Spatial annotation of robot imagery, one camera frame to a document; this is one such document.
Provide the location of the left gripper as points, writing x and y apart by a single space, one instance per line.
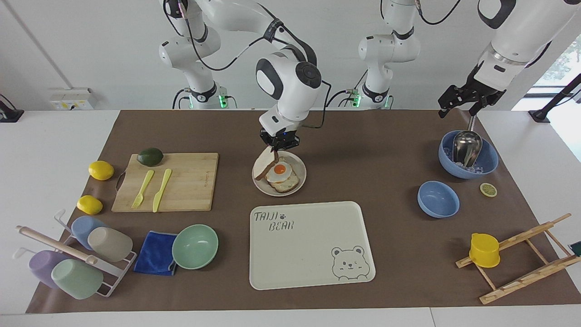
492 96

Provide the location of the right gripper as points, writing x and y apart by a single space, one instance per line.
281 140

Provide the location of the toasted bread slice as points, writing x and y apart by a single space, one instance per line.
264 165
288 184

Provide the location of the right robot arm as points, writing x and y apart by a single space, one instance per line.
290 77

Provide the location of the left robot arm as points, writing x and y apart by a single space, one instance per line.
386 50

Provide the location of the white round plate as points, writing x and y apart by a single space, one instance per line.
300 172

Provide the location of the fried egg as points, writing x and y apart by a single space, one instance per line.
279 172

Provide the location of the metal scoop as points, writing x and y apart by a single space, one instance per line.
467 147

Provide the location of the large blue bowl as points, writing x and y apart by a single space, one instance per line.
490 156

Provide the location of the clear ice cube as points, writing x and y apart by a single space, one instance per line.
477 170

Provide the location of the lemon slice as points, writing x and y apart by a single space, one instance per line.
488 190

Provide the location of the black stand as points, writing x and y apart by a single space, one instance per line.
9 114
556 97

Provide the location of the small blue bowl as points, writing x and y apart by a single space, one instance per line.
438 200

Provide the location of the wooden cutting board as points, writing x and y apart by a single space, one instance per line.
190 186

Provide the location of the cream tray with bear print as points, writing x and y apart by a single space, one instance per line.
308 250

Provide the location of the yellow-green plastic knife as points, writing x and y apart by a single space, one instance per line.
162 190

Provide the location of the dark green lime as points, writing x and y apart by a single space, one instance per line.
150 156

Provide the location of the green bowl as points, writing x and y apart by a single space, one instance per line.
195 247

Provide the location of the yellow-green plastic fork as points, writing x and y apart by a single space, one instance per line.
143 188

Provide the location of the blue cloth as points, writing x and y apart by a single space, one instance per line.
152 252

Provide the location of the yellow lemon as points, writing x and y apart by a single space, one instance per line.
101 170
89 205

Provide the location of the dark green object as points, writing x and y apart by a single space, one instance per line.
576 248

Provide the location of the wooden folding rack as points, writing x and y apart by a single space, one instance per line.
529 277

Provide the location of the beige plastic cup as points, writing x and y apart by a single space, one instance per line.
111 244

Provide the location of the blue plastic cup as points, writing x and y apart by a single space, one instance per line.
84 227

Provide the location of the green plastic cup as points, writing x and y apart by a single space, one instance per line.
77 279

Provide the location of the purple plastic cup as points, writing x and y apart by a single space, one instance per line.
41 268

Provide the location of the white wall socket box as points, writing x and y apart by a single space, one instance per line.
72 99

